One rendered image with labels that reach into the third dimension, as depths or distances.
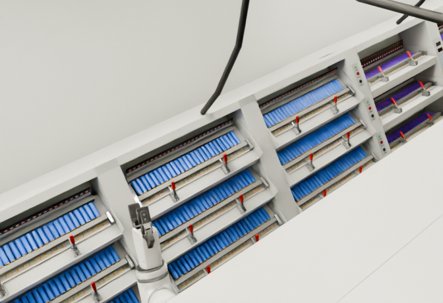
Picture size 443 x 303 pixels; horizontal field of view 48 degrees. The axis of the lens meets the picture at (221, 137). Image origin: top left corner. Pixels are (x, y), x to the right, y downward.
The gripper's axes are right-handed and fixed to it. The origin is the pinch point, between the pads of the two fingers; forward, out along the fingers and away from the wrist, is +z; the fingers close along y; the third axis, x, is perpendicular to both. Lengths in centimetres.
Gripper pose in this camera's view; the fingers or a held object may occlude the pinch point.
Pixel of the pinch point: (138, 209)
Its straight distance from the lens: 134.2
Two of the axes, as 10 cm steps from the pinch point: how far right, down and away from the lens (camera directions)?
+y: 3.9, -0.2, -9.2
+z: -2.0, -9.8, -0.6
